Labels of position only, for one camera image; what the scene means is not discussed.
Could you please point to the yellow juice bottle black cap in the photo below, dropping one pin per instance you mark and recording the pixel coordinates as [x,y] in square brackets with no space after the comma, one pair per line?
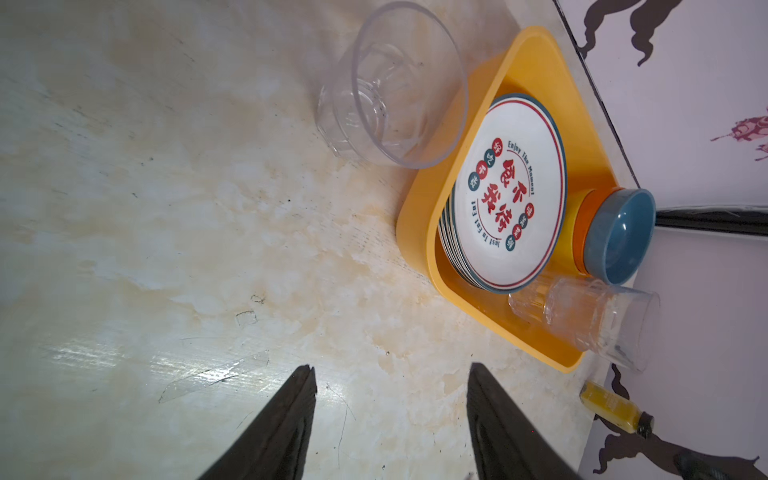
[616,410]

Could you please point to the yellow bowls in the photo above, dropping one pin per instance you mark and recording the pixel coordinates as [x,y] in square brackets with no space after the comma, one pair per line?
[562,260]

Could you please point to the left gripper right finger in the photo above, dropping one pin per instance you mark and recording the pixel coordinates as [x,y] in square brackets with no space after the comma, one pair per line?
[505,443]

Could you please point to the blue bowl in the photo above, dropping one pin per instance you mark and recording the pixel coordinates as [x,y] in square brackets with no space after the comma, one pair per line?
[619,236]

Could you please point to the clear cup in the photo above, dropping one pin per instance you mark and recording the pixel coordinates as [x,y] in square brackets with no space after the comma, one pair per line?
[617,323]
[399,95]
[541,299]

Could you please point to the orange bowl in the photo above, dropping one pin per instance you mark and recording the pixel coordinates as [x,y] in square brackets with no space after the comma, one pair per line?
[587,208]

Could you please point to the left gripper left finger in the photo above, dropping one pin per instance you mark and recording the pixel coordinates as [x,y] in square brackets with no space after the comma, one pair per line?
[275,444]

